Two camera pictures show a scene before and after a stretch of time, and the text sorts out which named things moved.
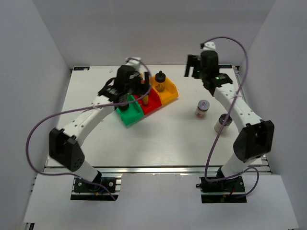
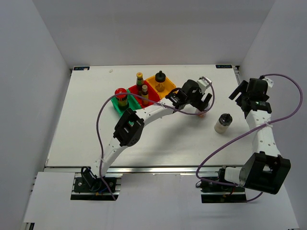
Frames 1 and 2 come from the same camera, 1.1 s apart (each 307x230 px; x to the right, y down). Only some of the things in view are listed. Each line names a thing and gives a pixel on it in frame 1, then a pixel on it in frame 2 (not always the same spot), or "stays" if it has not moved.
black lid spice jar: [160, 78] stays
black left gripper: [142, 88] to [199, 104]
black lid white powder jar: [227, 126] stays
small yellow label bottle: [146, 99] stays
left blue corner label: [81, 68] stays
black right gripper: [192, 61] to [242, 88]
